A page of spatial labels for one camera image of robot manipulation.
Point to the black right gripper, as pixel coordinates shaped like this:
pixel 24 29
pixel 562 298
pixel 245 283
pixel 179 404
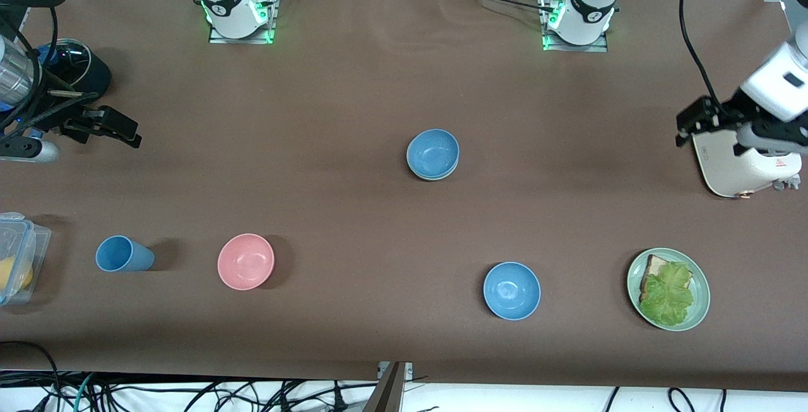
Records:
pixel 55 111

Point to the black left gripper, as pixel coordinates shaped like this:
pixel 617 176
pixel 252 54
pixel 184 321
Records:
pixel 718 115

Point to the blue bowl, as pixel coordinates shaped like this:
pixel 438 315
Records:
pixel 432 152
pixel 512 290

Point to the green bowl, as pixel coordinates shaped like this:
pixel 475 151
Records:
pixel 434 178

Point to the pink bowl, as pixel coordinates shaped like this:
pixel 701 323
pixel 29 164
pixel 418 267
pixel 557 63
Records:
pixel 245 261

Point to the white toaster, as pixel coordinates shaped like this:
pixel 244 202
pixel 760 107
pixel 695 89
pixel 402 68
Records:
pixel 738 172

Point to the blue cup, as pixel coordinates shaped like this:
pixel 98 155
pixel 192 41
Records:
pixel 120 254

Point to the clear plastic food container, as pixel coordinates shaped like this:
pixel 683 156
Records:
pixel 38 241

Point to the bread slice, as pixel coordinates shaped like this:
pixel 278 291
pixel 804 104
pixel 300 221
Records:
pixel 655 267

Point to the green lettuce leaf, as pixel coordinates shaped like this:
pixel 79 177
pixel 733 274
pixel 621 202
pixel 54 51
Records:
pixel 669 295

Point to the green plate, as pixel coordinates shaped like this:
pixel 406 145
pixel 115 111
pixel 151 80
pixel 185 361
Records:
pixel 699 298

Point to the yellow fruit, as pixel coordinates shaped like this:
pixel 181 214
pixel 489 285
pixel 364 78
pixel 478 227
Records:
pixel 12 273

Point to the grey angled bar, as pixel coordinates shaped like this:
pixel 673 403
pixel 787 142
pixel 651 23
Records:
pixel 386 394

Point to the silver metal bracket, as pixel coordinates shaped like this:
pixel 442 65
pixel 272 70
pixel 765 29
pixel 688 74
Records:
pixel 404 368

